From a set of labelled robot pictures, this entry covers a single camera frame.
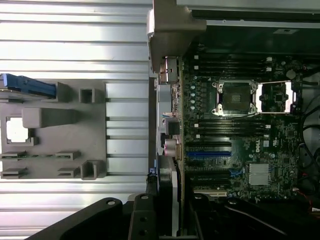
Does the white expansion slot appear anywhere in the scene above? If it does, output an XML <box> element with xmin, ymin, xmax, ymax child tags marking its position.
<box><xmin>193</xmin><ymin>189</ymin><xmax>227</xmax><ymax>198</ymax></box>

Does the black expansion slot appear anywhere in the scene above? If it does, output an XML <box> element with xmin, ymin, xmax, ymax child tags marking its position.
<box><xmin>186</xmin><ymin>141</ymin><xmax>232</xmax><ymax>149</ymax></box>
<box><xmin>189</xmin><ymin>176</ymin><xmax>231</xmax><ymax>184</ymax></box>
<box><xmin>187</xmin><ymin>168</ymin><xmax>231</xmax><ymax>176</ymax></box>

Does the blue expansion slot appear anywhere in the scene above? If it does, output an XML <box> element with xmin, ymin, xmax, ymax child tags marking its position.
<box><xmin>186</xmin><ymin>150</ymin><xmax>232</xmax><ymax>158</ymax></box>

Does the silver chipset heatsink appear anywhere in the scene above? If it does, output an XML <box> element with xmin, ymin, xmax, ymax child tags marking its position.
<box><xmin>248</xmin><ymin>163</ymin><xmax>272</xmax><ymax>186</ymax></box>

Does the black RAM slot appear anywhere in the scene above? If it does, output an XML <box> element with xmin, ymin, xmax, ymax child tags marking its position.
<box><xmin>194</xmin><ymin>124</ymin><xmax>272</xmax><ymax>130</ymax></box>
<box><xmin>194</xmin><ymin>119</ymin><xmax>272</xmax><ymax>126</ymax></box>
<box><xmin>194</xmin><ymin>55</ymin><xmax>273</xmax><ymax>62</ymax></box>
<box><xmin>194</xmin><ymin>61</ymin><xmax>273</xmax><ymax>68</ymax></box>
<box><xmin>194</xmin><ymin>128</ymin><xmax>272</xmax><ymax>134</ymax></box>
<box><xmin>194</xmin><ymin>66</ymin><xmax>273</xmax><ymax>74</ymax></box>
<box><xmin>194</xmin><ymin>132</ymin><xmax>272</xmax><ymax>139</ymax></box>

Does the gray plastic parts rack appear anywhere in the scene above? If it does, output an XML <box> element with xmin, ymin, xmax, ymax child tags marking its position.
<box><xmin>0</xmin><ymin>79</ymin><xmax>107</xmax><ymax>181</ymax></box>

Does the green motherboard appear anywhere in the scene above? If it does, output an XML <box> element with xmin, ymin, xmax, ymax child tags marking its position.
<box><xmin>179</xmin><ymin>48</ymin><xmax>305</xmax><ymax>201</ymax></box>

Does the green RAM stick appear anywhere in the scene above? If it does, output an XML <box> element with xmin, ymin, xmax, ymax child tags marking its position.
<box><xmin>0</xmin><ymin>153</ymin><xmax>74</xmax><ymax>160</ymax></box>

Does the CPU socket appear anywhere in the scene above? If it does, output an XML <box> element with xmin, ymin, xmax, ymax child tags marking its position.
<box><xmin>211</xmin><ymin>79</ymin><xmax>259</xmax><ymax>118</ymax></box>

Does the metal socket cover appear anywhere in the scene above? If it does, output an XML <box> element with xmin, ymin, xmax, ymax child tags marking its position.
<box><xmin>257</xmin><ymin>80</ymin><xmax>303</xmax><ymax>115</ymax></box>

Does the silver CPU chip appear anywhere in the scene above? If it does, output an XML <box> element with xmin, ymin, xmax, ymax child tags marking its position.
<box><xmin>5</xmin><ymin>116</ymin><xmax>30</xmax><ymax>144</ymax></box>

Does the hard disk with blue carrier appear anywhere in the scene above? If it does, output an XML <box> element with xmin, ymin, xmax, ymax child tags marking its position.
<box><xmin>0</xmin><ymin>73</ymin><xmax>57</xmax><ymax>100</ymax></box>

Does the dark gray PC case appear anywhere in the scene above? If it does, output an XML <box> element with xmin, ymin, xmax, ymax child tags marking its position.
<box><xmin>146</xmin><ymin>0</ymin><xmax>320</xmax><ymax>240</ymax></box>

